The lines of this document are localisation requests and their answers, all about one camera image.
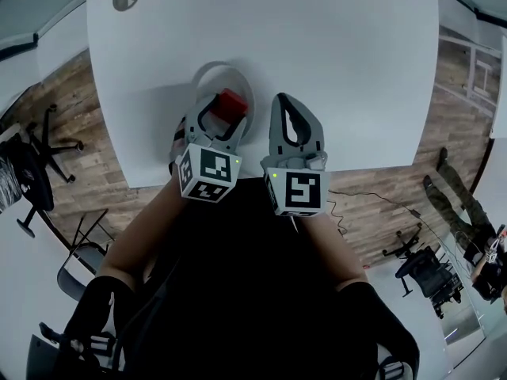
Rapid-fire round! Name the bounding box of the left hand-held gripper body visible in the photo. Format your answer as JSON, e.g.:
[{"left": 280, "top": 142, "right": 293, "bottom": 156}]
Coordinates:
[{"left": 173, "top": 131, "right": 243, "bottom": 205}]

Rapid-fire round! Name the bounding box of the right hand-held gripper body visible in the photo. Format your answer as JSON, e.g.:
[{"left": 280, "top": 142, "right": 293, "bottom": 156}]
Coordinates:
[{"left": 260, "top": 148, "right": 332, "bottom": 218}]

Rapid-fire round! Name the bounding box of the red piece of meat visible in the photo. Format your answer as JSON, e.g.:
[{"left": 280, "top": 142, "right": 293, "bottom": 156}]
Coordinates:
[{"left": 209, "top": 88, "right": 250, "bottom": 120}]

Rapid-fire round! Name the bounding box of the white round plate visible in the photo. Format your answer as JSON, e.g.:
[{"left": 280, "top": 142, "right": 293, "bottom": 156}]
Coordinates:
[{"left": 193, "top": 61, "right": 259, "bottom": 146}]

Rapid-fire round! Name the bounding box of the person's right forearm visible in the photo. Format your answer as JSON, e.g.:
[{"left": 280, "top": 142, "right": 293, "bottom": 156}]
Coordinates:
[{"left": 295, "top": 211, "right": 368, "bottom": 295}]

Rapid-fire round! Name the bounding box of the person's left forearm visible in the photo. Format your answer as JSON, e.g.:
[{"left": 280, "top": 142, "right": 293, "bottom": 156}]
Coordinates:
[{"left": 97, "top": 178, "right": 192, "bottom": 295}]

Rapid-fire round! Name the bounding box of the person's left hand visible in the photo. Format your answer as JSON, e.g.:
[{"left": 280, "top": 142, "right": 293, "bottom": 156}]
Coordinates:
[{"left": 169, "top": 115, "right": 189, "bottom": 176}]

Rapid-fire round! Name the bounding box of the person's black clothing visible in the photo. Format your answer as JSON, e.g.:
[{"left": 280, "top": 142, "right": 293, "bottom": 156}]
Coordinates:
[{"left": 61, "top": 175, "right": 421, "bottom": 380}]

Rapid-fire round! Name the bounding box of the black mesh office chair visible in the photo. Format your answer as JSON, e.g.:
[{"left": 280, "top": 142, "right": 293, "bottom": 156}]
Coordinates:
[{"left": 382, "top": 227, "right": 465, "bottom": 319}]

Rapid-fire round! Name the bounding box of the grey folding chair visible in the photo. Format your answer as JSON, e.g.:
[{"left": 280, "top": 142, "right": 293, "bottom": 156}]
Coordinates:
[{"left": 56, "top": 207, "right": 111, "bottom": 302}]

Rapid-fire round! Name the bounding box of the black floor cable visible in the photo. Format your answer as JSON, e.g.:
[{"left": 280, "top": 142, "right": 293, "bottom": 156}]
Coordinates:
[{"left": 327, "top": 188, "right": 456, "bottom": 253}]

